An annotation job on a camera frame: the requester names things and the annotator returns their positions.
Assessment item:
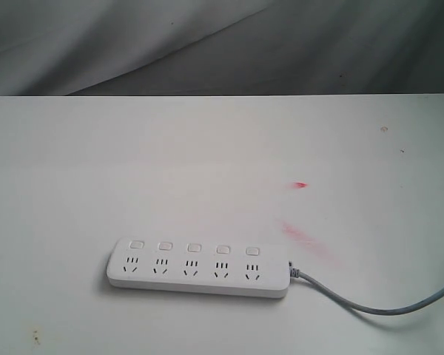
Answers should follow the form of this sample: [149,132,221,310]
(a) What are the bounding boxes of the grey power cable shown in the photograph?
[287,260,444,316]

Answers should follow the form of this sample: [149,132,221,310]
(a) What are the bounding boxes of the white five-outlet power strip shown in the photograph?
[107,237,290,299]

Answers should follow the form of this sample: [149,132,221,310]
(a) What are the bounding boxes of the grey wrinkled backdrop cloth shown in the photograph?
[0,1,444,95]

